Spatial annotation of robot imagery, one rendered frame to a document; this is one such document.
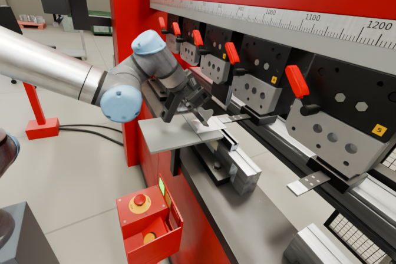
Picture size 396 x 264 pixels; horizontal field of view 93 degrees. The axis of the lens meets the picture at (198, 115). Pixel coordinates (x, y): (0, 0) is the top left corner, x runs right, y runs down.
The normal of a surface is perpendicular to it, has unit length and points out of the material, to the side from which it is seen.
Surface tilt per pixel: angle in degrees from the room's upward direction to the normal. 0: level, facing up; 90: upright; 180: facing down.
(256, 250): 0
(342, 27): 90
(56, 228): 0
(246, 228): 0
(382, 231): 90
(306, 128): 90
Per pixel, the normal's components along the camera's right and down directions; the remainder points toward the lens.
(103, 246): 0.12, -0.86
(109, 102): 0.25, 0.51
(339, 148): -0.89, 0.13
